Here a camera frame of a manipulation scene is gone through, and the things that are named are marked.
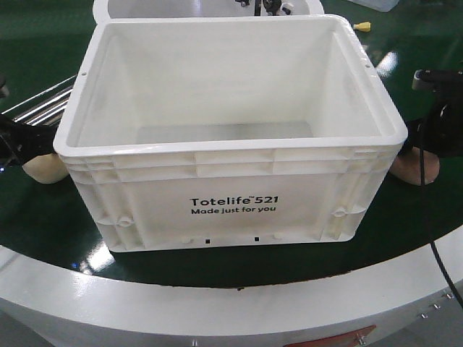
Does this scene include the yellow plastic nozzle piece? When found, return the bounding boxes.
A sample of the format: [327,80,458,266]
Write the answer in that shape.
[353,22,371,33]

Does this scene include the white curved conveyor rim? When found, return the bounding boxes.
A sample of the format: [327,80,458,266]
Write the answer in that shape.
[1,228,462,346]

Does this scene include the brown soft ball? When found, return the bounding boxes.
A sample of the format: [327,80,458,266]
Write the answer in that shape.
[389,147,440,186]

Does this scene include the white plastic tote box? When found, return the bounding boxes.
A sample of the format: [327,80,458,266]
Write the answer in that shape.
[54,14,407,252]

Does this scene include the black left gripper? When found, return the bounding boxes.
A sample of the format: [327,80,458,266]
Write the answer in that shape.
[1,115,58,167]

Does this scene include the chrome metal rail bars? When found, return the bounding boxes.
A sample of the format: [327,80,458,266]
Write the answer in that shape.
[1,75,77,126]

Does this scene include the clear plastic container corner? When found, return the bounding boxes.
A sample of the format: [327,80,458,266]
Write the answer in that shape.
[348,0,399,12]

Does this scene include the black machine parts on hub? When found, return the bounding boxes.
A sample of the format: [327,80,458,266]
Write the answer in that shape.
[235,0,294,17]

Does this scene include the white inner conveyor hub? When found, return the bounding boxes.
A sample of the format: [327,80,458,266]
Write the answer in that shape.
[92,1,324,26]

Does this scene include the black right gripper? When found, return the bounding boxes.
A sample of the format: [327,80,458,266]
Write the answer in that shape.
[401,69,462,158]

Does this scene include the red label on rim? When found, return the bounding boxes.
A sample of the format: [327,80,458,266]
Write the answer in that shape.
[284,325,376,347]

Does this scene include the cream soft ball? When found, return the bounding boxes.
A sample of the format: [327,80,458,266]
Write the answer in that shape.
[22,153,69,184]

